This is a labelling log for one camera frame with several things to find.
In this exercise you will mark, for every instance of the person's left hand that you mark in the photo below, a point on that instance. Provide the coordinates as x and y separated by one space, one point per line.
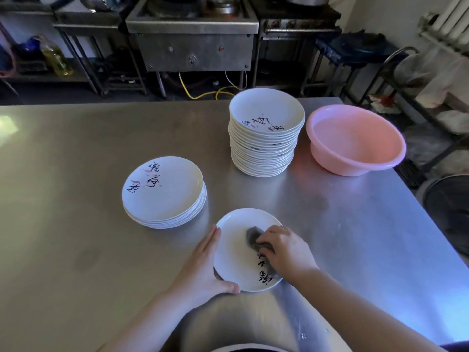
196 276

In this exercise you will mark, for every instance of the person's right hand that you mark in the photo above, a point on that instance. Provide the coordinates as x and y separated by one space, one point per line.
289 254

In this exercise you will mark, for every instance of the person's right fingers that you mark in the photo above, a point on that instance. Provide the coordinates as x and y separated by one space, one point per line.
266 238

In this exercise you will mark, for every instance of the person's left thumb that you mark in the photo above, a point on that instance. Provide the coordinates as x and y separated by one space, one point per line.
225 288

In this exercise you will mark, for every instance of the grey cleaning cloth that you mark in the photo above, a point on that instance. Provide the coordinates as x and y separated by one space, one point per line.
254 235

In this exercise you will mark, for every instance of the white printed plate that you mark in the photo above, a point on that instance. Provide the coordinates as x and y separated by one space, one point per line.
236 252

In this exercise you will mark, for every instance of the person's right forearm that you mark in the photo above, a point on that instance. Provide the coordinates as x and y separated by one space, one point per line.
351 315

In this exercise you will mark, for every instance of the person's left forearm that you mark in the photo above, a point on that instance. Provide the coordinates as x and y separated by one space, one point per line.
154 326

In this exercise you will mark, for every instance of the tall stack of white plates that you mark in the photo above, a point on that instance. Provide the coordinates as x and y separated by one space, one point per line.
266 135

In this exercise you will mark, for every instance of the short stack of white plates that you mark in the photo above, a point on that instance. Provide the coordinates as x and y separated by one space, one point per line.
163 190

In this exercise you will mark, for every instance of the pink plastic basin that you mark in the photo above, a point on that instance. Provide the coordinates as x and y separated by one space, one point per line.
353 141

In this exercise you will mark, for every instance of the dark blue stool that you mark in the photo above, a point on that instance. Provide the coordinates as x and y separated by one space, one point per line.
351 51

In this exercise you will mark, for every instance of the black gas burner stand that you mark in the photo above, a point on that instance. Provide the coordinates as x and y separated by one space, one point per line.
298 29

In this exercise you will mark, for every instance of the stainless steel wok stove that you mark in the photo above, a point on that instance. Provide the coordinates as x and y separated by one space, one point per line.
192 40

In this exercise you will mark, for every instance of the metal rack with white bags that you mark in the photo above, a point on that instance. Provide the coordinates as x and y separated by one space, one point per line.
428 91

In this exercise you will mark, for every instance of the steel pot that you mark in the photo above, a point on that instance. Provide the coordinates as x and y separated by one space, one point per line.
221 5

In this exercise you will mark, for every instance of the metal work table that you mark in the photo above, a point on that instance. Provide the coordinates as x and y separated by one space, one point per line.
86 40

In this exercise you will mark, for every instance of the yellow cooking oil bottle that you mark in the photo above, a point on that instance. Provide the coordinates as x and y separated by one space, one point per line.
56 58

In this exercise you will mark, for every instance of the white radiator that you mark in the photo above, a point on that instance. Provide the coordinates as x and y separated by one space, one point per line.
447 23

